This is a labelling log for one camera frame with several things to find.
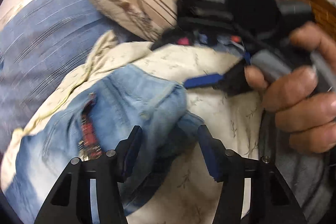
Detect blue denim jeans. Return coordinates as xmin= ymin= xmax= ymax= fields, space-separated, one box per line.
xmin=3 ymin=64 xmax=203 ymax=223

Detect right hand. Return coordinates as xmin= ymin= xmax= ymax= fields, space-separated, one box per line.
xmin=244 ymin=21 xmax=336 ymax=154

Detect cream leaf-print bed sheet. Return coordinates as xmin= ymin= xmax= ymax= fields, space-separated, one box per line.
xmin=1 ymin=31 xmax=262 ymax=223

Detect blue plaid pillow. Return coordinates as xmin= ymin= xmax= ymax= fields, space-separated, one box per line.
xmin=1 ymin=0 xmax=117 ymax=151

